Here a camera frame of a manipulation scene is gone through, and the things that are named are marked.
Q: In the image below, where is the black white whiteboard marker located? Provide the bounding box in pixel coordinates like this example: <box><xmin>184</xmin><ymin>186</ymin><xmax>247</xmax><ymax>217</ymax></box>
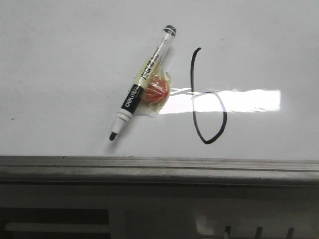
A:
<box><xmin>109</xmin><ymin>25</ymin><xmax>176</xmax><ymax>141</ymax></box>

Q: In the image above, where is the white whiteboard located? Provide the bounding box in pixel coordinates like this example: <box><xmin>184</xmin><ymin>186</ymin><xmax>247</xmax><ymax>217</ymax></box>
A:
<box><xmin>0</xmin><ymin>0</ymin><xmax>319</xmax><ymax>185</ymax></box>

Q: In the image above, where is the white cabinet with vent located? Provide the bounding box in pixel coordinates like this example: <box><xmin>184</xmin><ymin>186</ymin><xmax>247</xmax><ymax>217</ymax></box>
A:
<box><xmin>0</xmin><ymin>184</ymin><xmax>319</xmax><ymax>239</ymax></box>

